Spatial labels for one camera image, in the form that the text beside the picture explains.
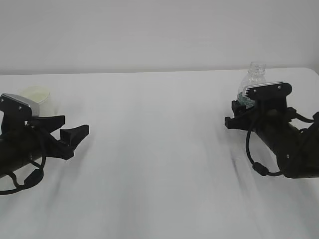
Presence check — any black left camera cable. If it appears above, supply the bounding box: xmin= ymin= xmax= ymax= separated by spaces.
xmin=0 ymin=124 xmax=49 ymax=195

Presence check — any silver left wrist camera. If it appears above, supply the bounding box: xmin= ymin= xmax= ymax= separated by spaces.
xmin=0 ymin=93 xmax=40 ymax=121

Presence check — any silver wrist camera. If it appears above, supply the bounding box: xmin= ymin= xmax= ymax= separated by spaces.
xmin=0 ymin=93 xmax=40 ymax=121
xmin=243 ymin=81 xmax=292 ymax=101

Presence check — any white paper cup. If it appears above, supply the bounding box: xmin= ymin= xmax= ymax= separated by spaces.
xmin=19 ymin=85 xmax=57 ymax=117

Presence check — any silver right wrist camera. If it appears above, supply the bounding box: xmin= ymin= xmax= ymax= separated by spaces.
xmin=243 ymin=81 xmax=292 ymax=101

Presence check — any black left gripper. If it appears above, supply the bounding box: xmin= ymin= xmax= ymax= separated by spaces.
xmin=0 ymin=116 xmax=90 ymax=161

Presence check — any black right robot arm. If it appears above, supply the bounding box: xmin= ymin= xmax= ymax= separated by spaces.
xmin=225 ymin=99 xmax=319 ymax=179

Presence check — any clear water bottle green label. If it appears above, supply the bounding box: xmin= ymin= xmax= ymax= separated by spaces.
xmin=237 ymin=61 xmax=266 ymax=109

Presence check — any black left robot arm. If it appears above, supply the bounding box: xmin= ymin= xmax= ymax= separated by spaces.
xmin=0 ymin=116 xmax=90 ymax=177

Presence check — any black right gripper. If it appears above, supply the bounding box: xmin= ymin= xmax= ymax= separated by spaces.
xmin=225 ymin=99 xmax=297 ymax=131

